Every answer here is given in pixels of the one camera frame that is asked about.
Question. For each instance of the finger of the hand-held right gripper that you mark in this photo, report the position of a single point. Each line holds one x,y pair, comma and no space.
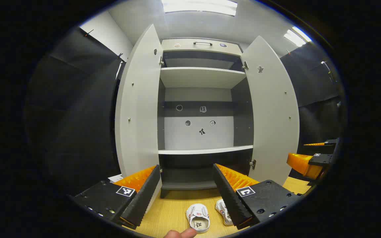
321,159
330,142

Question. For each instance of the black backdrop cloth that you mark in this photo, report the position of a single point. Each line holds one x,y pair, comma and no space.
316,86
74,115

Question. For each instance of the white shoe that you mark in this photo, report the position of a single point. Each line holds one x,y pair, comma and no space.
197,215
222,208

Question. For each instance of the ceiling light panel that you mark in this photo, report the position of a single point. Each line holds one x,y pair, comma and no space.
297,36
198,6

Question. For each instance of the grey shoe cabinet door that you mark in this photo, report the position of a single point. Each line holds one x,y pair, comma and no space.
139,99
271,115

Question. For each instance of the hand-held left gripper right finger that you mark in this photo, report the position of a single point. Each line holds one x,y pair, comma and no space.
228,195

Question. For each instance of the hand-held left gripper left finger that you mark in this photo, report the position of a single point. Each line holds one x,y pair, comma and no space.
144,195

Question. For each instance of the grey shoe cabinet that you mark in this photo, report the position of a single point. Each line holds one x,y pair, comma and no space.
198,77

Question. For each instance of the stack of books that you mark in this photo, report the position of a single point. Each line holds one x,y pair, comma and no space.
116,178

